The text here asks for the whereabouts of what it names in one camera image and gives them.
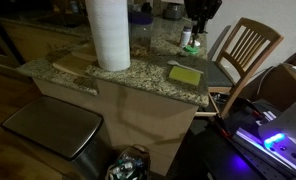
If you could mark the metal spoon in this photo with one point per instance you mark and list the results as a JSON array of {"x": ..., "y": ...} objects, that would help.
[{"x": 184, "y": 66}]

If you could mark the clear glass jar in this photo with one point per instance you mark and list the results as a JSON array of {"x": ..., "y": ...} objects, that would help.
[{"x": 140, "y": 36}]

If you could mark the white paper towel roll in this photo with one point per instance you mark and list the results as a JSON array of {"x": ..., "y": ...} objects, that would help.
[{"x": 109, "y": 33}]

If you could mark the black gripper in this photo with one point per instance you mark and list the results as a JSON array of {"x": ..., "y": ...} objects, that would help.
[{"x": 203, "y": 8}]

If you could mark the brown cardboard box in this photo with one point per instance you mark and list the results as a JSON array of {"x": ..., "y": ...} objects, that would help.
[{"x": 281, "y": 86}]

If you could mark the yellow sponge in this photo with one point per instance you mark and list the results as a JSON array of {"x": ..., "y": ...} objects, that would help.
[{"x": 184, "y": 75}]

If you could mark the wooden cutting board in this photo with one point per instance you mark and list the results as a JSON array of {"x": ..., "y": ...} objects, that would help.
[{"x": 71, "y": 63}]

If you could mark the beige kitchen island cabinet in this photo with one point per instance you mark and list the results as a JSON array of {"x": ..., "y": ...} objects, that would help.
[{"x": 138, "y": 126}]

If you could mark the bag of recyclables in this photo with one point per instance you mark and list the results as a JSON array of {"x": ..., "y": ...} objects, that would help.
[{"x": 128, "y": 165}]

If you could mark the black robot mounting stand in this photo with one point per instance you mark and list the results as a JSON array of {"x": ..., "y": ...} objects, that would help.
[{"x": 238, "y": 156}]

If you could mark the metal pot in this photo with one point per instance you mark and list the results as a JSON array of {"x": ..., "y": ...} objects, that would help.
[{"x": 172, "y": 11}]

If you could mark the green plastic lid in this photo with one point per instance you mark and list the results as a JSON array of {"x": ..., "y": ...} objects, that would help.
[{"x": 190, "y": 49}]

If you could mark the wooden chair with dark seat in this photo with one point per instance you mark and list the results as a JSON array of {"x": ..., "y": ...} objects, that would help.
[{"x": 244, "y": 53}]

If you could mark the stainless steel trash can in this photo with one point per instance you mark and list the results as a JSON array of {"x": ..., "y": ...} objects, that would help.
[{"x": 51, "y": 125}]

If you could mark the white pill bottle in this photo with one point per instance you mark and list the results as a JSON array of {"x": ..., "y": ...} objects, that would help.
[{"x": 185, "y": 36}]

